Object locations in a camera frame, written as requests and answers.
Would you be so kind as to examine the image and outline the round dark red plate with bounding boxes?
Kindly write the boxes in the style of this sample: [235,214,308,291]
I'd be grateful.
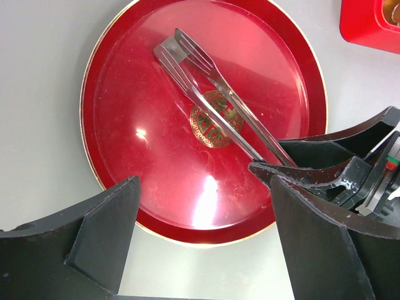
[80,1,328,245]

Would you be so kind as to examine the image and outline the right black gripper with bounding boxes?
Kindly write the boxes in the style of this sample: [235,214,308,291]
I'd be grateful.
[249,106,399,222]

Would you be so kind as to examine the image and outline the metal tongs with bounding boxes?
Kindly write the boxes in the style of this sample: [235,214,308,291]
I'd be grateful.
[153,27,296,167]

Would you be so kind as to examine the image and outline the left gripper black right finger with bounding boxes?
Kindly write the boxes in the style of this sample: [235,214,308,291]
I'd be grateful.
[270,176,399,299]

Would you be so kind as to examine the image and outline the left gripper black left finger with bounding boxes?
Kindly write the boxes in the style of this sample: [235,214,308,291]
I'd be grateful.
[1,176,141,299]

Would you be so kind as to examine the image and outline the red chocolate box with tray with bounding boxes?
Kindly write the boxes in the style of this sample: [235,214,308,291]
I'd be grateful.
[339,0,399,54]

